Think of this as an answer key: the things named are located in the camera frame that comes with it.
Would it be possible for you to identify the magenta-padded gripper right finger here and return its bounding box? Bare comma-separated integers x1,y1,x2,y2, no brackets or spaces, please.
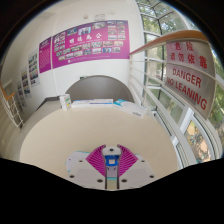
116,144,157,191

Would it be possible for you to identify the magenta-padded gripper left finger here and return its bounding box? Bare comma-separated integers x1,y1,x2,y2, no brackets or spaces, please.
67,144,108,191

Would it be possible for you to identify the blue and white charger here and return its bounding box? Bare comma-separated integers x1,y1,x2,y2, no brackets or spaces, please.
101,146,122,179

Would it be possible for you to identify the long flat white box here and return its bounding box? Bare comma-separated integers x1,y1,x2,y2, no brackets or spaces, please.
70,98,114,109

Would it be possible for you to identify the small white upright box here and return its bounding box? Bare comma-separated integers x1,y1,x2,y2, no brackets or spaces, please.
59,93,72,111

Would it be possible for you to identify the grey round-backed chair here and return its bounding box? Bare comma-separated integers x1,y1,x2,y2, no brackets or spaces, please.
65,74,135,104

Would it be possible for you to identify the white stair railing, wooden handrail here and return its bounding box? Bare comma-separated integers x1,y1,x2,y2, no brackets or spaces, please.
0,84,25,129

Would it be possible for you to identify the white photo poster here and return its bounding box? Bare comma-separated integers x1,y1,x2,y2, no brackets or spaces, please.
16,81,25,104
20,66,32,99
28,49,41,88

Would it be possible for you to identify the grey warning sign, red lettering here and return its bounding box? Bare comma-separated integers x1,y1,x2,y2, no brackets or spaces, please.
164,38,217,120

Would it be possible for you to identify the small magenta text poster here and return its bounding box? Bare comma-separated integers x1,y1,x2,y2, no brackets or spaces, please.
38,36,53,74

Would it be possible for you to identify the large magenta photo poster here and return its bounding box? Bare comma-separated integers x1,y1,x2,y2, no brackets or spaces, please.
51,19,131,70

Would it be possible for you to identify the white balcony railing, wooden handrail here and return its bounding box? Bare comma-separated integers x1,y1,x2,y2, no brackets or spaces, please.
128,29,224,168

